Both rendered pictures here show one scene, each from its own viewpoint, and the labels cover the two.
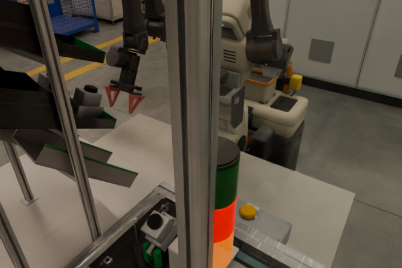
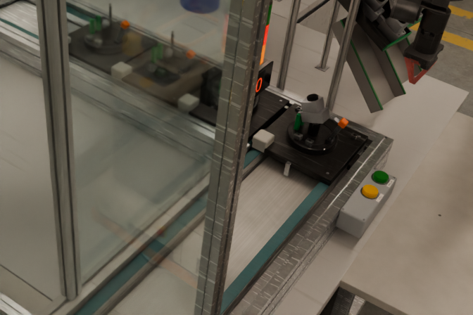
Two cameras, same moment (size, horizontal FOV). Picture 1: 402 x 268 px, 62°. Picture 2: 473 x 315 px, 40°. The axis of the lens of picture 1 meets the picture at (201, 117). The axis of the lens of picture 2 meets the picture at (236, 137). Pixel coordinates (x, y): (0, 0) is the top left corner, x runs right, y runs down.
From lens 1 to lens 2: 1.38 m
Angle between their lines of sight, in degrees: 66
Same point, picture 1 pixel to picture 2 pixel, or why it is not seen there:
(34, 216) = (348, 91)
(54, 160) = (339, 34)
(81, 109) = (383, 24)
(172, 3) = not seen: outside the picture
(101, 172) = (359, 75)
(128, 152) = (453, 138)
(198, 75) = not seen: outside the picture
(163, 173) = (430, 164)
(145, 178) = (417, 152)
